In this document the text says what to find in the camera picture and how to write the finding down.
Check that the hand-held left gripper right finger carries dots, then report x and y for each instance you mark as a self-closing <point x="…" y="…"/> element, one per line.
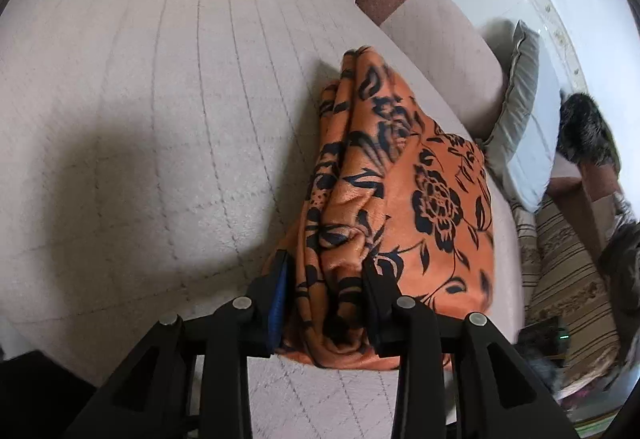
<point x="376" y="314"/>

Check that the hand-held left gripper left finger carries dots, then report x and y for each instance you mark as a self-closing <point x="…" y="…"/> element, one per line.
<point x="277" y="299"/>

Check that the orange black floral cloth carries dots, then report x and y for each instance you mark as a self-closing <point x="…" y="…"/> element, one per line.
<point x="400" y="199"/>

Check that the striped beige blanket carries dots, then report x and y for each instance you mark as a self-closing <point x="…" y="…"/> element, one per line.
<point x="565" y="279"/>

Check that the light grey cushion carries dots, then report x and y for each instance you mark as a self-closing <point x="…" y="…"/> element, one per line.
<point x="525" y="129"/>

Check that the grey furry cushion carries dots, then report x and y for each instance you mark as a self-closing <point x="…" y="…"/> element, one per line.
<point x="587" y="129"/>

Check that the beige quilted sofa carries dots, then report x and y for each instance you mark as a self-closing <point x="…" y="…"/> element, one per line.
<point x="150" y="119"/>

